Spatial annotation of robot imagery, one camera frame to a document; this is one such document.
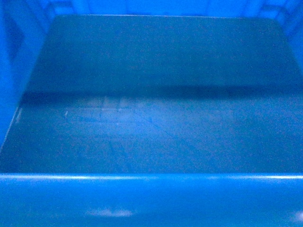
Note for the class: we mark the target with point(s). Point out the large blue plastic crate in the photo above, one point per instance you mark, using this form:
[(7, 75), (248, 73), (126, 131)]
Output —
[(151, 113)]

